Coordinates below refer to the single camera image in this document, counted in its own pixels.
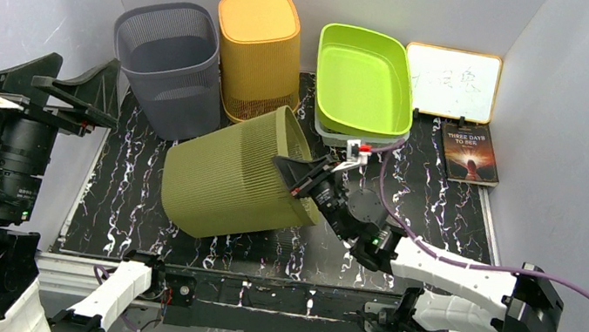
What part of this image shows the white perforated plastic tray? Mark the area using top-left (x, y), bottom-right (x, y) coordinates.
top-left (309, 103), bottom-right (413, 159)

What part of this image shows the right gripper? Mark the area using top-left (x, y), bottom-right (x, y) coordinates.
top-left (263, 147), bottom-right (362, 243)

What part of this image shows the grey slatted plastic basket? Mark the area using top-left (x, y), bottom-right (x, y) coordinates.
top-left (113, 2), bottom-right (221, 141)

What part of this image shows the olive green slatted basket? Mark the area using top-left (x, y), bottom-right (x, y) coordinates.
top-left (160, 106), bottom-right (321, 238)

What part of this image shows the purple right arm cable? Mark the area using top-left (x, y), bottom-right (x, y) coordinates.
top-left (339, 135), bottom-right (589, 332)

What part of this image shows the lime green plastic tub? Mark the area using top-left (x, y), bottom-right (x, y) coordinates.
top-left (315, 23), bottom-right (413, 138)

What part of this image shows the orange slatted plastic basket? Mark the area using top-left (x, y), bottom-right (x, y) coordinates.
top-left (218, 0), bottom-right (301, 123)

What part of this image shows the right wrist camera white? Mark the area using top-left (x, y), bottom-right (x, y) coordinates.
top-left (332, 139), bottom-right (373, 173)

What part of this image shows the dark paperback book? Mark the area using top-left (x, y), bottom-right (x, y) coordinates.
top-left (441, 120), bottom-right (499, 187)

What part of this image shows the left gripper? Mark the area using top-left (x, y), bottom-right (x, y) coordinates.
top-left (0, 37), bottom-right (125, 230)

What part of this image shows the small whiteboard orange frame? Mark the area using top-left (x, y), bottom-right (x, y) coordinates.
top-left (406, 42), bottom-right (503, 125)

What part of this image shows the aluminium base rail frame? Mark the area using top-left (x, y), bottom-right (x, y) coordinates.
top-left (0, 242), bottom-right (554, 332)

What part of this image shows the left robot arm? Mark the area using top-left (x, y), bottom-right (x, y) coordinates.
top-left (0, 52), bottom-right (167, 332)

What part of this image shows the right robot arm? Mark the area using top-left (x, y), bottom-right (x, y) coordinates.
top-left (272, 155), bottom-right (564, 332)

